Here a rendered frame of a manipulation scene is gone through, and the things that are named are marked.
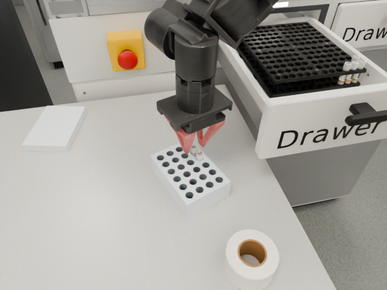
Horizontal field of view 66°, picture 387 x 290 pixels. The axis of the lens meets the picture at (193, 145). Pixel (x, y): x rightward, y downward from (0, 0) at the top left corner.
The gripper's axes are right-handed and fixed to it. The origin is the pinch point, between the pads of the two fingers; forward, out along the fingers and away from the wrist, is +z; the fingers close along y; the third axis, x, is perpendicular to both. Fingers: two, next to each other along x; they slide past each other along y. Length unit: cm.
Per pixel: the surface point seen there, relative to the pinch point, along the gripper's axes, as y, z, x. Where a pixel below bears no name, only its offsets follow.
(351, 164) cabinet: -76, 51, -1
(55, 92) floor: 7, 85, -164
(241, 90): -13.1, -4.4, -4.0
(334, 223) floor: -72, 81, 7
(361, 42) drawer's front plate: -56, -2, -8
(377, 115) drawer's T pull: -19.7, -10.3, 17.1
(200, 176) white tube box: 1.9, 2.1, 5.1
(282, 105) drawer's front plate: -8.5, -11.4, 9.3
